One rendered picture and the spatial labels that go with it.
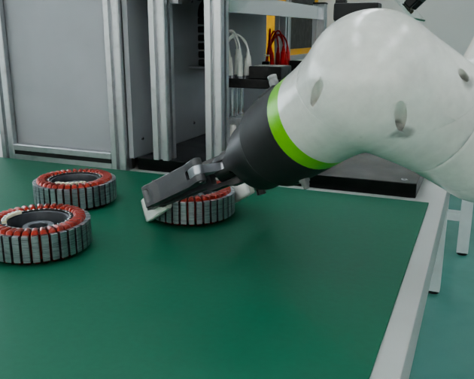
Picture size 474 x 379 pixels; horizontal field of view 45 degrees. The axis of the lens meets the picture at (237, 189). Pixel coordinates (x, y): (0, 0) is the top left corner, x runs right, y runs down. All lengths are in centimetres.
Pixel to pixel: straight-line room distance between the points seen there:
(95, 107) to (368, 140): 67
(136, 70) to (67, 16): 15
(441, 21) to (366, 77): 595
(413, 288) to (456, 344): 149
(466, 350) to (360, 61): 168
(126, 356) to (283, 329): 12
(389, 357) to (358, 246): 22
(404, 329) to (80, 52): 75
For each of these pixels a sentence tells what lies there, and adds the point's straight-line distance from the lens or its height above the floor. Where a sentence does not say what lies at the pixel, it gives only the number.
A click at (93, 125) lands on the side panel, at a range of 105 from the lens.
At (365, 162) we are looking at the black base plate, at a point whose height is 77.
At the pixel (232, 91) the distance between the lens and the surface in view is 110.
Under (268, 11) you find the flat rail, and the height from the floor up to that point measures 102.
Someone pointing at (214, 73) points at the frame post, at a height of 92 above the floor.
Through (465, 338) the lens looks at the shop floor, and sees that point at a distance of 211.
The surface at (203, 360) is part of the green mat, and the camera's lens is 43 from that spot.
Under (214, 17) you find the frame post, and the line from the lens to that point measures 91.
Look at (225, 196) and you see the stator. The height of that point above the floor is 78.
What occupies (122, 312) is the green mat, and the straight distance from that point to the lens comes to 51.
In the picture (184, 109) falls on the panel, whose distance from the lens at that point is 116.
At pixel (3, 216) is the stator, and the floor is 79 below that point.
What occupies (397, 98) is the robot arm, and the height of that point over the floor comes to 93.
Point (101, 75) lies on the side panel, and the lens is 102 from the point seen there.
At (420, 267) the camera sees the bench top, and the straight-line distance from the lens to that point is 62.
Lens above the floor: 98
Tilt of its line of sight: 15 degrees down
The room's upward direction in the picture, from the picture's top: straight up
